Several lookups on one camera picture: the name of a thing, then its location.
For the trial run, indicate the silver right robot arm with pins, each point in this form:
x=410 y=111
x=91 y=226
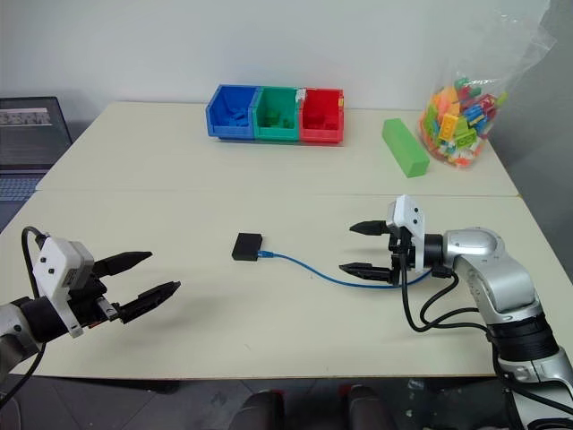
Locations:
x=501 y=277

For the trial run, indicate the dark rounded shape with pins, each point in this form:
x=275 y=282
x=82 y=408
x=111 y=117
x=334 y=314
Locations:
x=262 y=410
x=369 y=407

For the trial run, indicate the small black box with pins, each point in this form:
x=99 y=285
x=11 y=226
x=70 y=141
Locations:
x=247 y=246

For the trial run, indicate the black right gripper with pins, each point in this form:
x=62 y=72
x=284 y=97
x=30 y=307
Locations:
x=399 y=255

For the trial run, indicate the green rectangular foam block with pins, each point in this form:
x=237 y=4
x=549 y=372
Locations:
x=405 y=145

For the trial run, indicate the grey open laptop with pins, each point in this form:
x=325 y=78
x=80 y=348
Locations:
x=27 y=134

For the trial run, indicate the clear bag of toy bricks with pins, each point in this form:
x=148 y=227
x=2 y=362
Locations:
x=456 y=125

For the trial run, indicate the green plastic storage bin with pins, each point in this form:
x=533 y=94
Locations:
x=275 y=130

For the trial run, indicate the blue plastic storage bin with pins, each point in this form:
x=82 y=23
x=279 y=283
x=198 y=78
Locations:
x=230 y=123

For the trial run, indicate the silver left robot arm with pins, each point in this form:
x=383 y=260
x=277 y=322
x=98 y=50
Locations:
x=18 y=324

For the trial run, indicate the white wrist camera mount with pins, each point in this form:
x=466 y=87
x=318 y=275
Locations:
x=53 y=264
x=412 y=219

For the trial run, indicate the red plastic storage bin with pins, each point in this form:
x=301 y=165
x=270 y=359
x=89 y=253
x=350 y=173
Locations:
x=320 y=133

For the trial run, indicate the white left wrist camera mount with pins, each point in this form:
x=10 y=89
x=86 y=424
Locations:
x=53 y=264

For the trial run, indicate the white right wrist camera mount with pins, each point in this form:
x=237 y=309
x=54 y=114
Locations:
x=412 y=219

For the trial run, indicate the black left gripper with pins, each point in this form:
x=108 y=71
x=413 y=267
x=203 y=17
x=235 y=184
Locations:
x=87 y=302

